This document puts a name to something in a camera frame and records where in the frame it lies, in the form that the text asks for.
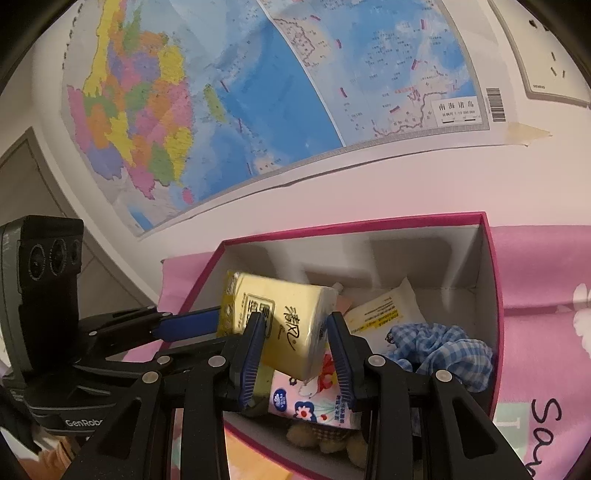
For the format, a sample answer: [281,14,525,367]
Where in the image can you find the small pink cloth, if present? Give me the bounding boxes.
[335,281,354,317]

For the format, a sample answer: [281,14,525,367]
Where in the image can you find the pink printed bedsheet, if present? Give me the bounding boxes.
[159,224,591,480]

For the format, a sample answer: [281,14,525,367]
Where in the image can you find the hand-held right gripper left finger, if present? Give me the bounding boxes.
[71,311,269,480]

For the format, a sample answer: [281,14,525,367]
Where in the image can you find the white packet yellow label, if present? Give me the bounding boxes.
[344,277,428,352]

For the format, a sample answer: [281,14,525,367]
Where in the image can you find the beige teddy bear plush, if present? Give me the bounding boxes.
[286,418,368,469]

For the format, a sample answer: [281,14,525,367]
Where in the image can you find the blue checked scrunchie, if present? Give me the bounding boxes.
[383,323,495,393]

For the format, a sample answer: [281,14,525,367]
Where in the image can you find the beige masking tape strip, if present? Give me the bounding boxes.
[508,122,552,146]

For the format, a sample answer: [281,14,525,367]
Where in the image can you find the person's left forearm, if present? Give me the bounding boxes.
[37,438,88,480]

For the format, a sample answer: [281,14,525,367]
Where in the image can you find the floral tissue pack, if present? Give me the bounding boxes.
[268,351,363,428]

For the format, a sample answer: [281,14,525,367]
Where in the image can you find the white wall socket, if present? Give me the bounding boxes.
[489,0,591,102]

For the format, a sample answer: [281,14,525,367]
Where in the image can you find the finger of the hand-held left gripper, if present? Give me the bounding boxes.
[154,335,241,376]
[81,305,222,356]

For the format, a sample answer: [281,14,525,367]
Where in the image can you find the pink cardboard box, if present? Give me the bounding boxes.
[178,211,504,480]

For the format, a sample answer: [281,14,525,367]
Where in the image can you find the colourful wall map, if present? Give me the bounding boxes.
[62,0,509,237]

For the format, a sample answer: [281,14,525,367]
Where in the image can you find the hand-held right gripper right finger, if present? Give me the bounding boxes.
[327,311,532,480]

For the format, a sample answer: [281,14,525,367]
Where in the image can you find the yellow tissue pack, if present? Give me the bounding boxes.
[216,270,345,381]

